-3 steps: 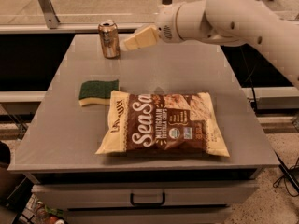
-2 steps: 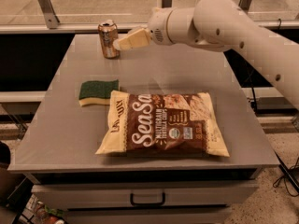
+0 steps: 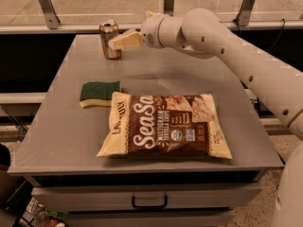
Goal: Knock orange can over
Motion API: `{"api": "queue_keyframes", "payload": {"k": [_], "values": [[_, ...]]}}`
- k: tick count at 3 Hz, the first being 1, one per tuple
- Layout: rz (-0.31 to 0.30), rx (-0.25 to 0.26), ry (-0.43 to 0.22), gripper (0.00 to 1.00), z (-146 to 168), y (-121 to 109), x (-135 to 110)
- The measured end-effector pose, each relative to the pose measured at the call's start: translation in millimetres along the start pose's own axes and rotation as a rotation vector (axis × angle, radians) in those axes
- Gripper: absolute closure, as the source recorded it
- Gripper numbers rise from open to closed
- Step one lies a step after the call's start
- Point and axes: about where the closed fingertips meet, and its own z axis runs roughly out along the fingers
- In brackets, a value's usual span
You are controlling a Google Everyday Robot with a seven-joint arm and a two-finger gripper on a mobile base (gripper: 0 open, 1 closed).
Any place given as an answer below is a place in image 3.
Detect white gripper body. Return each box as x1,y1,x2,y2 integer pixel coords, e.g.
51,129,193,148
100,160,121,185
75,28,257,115
141,13,168,48

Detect orange soda can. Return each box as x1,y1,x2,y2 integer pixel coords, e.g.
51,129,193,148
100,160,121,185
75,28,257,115
99,20,121,60

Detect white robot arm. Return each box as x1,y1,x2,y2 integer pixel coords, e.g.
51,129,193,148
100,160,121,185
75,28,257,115
109,8,303,227

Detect green and yellow sponge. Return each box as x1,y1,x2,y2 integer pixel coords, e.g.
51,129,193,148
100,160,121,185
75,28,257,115
80,81,120,108

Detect brown tortilla chips bag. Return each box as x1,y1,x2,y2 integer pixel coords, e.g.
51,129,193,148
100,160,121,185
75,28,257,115
98,92,232,159

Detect colourful items under table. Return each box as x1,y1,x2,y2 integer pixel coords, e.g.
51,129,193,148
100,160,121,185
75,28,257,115
19,198,68,227

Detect left metal railing bracket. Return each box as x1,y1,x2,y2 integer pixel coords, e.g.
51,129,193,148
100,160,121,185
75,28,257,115
38,0,61,29

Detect right metal railing bracket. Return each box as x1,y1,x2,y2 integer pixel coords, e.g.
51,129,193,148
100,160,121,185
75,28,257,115
235,0,256,26

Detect black cable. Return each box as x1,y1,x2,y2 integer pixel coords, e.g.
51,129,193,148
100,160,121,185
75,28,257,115
236,17,287,54

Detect grey drawer with black handle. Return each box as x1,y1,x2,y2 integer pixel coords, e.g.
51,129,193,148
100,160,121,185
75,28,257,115
32,183,261,213

